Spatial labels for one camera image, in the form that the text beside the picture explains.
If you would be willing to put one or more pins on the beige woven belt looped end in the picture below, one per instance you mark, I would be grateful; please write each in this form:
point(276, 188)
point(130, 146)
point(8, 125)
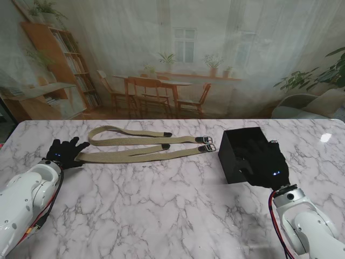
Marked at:
point(161, 140)

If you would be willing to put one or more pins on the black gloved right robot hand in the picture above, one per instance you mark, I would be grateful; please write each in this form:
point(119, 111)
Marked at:
point(269, 167)

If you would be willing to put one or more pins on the printed room scene backdrop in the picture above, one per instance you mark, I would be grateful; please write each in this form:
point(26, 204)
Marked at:
point(172, 40)

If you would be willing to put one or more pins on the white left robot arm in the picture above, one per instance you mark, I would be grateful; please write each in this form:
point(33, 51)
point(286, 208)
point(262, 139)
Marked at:
point(24, 197)

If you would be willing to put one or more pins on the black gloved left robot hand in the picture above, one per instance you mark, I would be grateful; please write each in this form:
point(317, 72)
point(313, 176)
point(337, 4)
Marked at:
point(64, 155)

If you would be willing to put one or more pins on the black square storage box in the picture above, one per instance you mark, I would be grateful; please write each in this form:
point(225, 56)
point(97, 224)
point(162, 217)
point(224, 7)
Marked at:
point(229, 162)

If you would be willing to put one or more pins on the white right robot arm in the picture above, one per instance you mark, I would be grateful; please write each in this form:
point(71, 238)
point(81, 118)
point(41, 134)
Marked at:
point(304, 221)

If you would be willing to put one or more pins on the beige woven belt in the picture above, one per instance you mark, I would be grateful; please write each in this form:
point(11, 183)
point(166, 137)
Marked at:
point(151, 156)

